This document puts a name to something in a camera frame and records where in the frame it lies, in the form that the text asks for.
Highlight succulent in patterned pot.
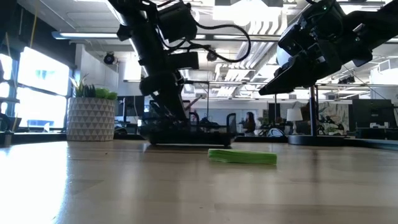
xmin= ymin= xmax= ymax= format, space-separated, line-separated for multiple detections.
xmin=67 ymin=74 xmax=118 ymax=142

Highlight person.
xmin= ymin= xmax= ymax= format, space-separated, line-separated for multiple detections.
xmin=243 ymin=111 xmax=256 ymax=137

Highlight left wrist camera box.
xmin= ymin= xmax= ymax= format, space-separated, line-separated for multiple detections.
xmin=169 ymin=51 xmax=200 ymax=70

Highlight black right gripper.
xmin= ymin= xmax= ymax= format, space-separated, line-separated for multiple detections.
xmin=258 ymin=1 xmax=352 ymax=96

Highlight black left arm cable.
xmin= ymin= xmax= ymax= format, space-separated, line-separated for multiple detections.
xmin=161 ymin=23 xmax=252 ymax=63

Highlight green sticky notes pad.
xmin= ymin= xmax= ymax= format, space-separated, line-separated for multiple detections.
xmin=207 ymin=148 xmax=278 ymax=166

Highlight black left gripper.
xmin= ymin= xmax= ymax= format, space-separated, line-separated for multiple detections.
xmin=138 ymin=40 xmax=189 ymax=124

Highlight dark computer monitor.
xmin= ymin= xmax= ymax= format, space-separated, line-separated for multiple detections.
xmin=352 ymin=98 xmax=396 ymax=130

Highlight white shade table lamp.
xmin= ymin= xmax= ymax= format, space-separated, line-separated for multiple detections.
xmin=285 ymin=108 xmax=303 ymax=135

